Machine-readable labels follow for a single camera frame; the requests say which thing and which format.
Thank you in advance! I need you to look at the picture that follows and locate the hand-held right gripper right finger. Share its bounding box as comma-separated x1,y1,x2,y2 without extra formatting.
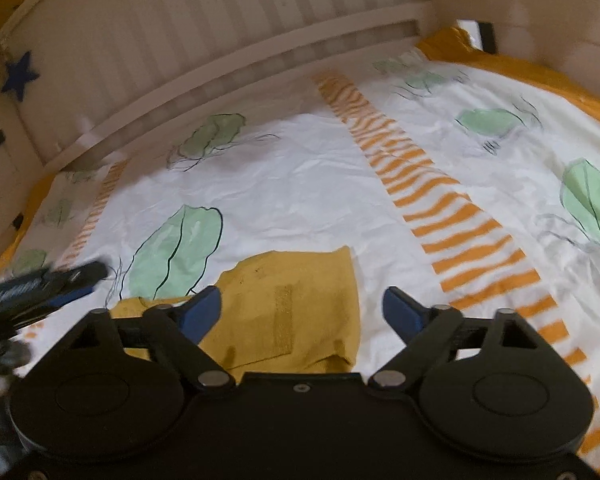
367,286,547,392

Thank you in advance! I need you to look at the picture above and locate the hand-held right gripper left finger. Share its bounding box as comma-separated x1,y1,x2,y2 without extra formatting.
67,285,237,392

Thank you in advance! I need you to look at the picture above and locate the white leaf-print duvet cover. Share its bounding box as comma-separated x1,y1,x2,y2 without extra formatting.
0,42,600,480

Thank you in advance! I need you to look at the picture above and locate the white drawer unit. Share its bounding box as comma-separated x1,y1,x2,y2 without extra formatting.
0,97,48,273

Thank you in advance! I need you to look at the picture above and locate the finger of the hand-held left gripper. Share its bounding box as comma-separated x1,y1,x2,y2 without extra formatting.
50,260,109,288
47,282,100,309

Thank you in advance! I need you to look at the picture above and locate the blue star decoration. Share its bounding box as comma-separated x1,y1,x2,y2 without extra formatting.
0,51,41,99

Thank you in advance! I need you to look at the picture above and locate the white slatted bed rail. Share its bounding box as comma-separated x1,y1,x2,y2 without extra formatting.
0,0,461,173

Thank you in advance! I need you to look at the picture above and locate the beige wooden bed end panel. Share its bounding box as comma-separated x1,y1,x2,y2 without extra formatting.
432,0,600,101

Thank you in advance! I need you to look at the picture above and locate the mustard yellow knitted garment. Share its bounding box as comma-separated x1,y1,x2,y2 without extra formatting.
107,245,357,375

